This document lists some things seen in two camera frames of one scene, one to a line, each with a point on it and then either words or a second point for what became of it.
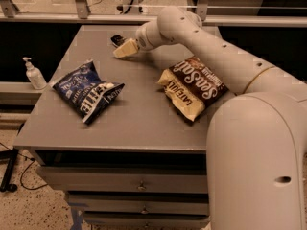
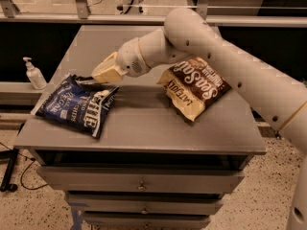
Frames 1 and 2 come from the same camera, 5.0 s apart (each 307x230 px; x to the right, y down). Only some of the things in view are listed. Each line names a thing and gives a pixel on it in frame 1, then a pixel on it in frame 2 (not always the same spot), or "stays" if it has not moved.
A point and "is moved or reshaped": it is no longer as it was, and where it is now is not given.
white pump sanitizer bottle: (35, 75) stays
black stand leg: (10, 155) stays
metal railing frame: (82, 17) stays
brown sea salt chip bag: (190, 85) stays
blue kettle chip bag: (85, 93) is moved or reshaped
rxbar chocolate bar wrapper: (117, 39) → (83, 79)
